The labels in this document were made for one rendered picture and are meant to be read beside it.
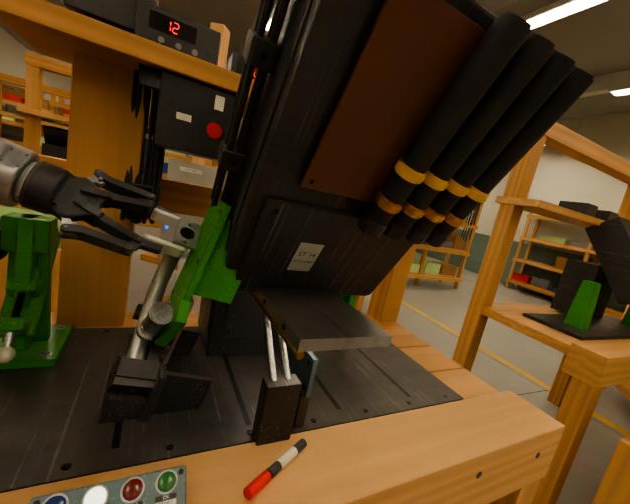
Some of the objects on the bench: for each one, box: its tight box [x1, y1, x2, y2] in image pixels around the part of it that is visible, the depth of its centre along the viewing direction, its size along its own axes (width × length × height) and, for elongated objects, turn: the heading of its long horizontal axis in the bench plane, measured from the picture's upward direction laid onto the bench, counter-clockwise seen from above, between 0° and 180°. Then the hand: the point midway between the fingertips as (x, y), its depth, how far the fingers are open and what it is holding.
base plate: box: [0, 326, 464, 497], centre depth 70 cm, size 42×110×2 cm, turn 68°
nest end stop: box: [106, 376, 155, 395], centre depth 51 cm, size 4×7×6 cm, turn 68°
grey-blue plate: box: [288, 350, 318, 427], centre depth 59 cm, size 10×2×14 cm, turn 158°
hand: (169, 234), depth 56 cm, fingers open, 5 cm apart
